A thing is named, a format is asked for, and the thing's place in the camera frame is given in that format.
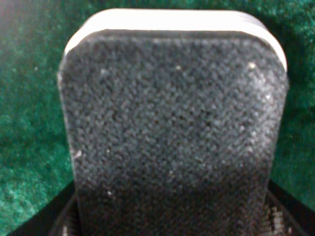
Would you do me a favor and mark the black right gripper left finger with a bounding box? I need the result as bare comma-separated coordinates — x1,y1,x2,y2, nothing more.
15,182,81,236

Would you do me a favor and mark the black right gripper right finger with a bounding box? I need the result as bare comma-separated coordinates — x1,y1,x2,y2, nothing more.
260,180,315,236

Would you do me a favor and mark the black and white board eraser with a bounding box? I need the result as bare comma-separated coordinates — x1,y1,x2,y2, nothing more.
58,8,288,236

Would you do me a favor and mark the green velvet tablecloth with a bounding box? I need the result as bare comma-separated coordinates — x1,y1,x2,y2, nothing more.
0,0,315,236

